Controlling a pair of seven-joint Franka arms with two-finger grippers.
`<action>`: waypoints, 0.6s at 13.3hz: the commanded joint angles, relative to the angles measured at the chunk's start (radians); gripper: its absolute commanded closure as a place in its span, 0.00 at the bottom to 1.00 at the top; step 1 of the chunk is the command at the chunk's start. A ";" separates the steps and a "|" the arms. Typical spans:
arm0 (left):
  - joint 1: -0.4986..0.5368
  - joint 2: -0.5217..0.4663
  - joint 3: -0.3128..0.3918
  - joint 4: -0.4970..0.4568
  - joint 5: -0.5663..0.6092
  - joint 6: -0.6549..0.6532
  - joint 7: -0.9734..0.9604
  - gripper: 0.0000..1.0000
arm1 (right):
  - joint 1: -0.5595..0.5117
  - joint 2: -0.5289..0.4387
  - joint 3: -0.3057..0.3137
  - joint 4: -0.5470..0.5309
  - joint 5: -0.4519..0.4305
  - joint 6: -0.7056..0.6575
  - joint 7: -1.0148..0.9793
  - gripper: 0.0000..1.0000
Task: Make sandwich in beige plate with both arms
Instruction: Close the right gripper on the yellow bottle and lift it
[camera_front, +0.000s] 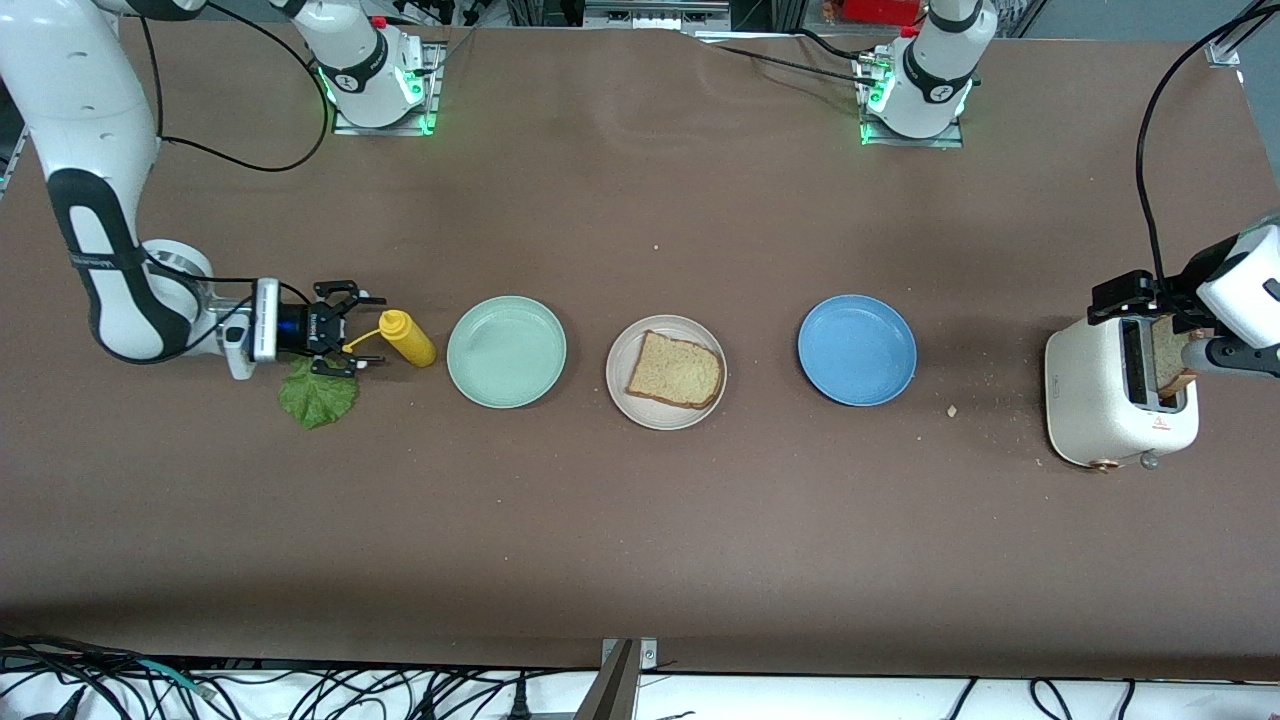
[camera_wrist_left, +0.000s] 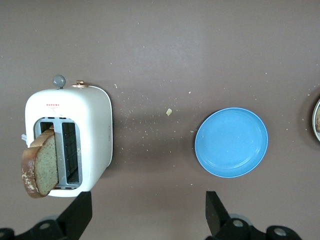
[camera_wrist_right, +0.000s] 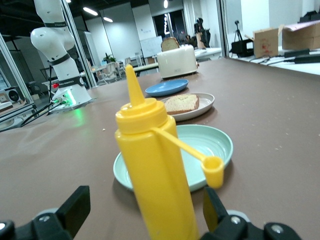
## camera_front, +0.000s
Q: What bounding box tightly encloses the aluminium frame strut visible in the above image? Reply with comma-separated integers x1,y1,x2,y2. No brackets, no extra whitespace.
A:
1205,0,1280,69

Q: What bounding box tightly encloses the grey equipment box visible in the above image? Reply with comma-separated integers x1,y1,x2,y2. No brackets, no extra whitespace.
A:
583,0,733,31

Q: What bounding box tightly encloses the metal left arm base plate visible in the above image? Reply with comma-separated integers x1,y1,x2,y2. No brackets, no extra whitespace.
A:
858,52,966,149

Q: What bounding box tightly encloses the black base cable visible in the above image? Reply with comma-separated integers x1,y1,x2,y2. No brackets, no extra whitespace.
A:
690,28,886,89

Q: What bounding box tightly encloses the teal cable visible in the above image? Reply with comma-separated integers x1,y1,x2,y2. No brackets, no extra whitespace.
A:
135,658,216,698

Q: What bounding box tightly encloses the mint green round plate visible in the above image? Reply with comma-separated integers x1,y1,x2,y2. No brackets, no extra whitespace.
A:
446,295,568,410

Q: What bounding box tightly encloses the blue round plate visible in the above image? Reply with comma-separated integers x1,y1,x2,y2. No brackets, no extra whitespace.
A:
797,294,918,408

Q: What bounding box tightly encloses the white two-slot toaster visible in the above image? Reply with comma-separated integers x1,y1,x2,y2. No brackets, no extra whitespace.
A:
1044,302,1201,473

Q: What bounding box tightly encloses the green lettuce leaf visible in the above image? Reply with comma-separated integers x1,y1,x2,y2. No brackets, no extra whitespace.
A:
278,355,359,431

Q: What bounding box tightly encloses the yellow mustard squeeze bottle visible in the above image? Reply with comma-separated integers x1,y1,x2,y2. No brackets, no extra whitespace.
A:
342,310,437,368

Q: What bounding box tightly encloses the brown bread slice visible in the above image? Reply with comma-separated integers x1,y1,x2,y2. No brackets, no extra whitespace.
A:
626,329,725,410
1150,315,1199,393

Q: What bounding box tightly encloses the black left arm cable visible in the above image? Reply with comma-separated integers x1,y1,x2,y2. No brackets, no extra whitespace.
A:
1135,0,1271,301

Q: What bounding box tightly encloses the beige round plate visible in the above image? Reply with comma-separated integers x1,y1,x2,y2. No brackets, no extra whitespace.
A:
605,314,728,431

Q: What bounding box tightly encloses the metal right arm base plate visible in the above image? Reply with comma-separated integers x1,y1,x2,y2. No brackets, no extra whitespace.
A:
331,40,442,137

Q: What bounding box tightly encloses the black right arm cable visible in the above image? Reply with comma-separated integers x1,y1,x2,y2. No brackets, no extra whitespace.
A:
138,0,331,301

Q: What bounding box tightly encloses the metal table bracket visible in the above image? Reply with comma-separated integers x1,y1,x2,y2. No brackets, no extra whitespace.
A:
573,637,661,720

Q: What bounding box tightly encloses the red box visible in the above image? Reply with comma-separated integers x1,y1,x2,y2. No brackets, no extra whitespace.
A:
840,0,923,26

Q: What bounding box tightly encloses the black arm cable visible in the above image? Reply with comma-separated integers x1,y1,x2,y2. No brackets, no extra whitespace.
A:
138,0,331,301
1135,0,1271,301

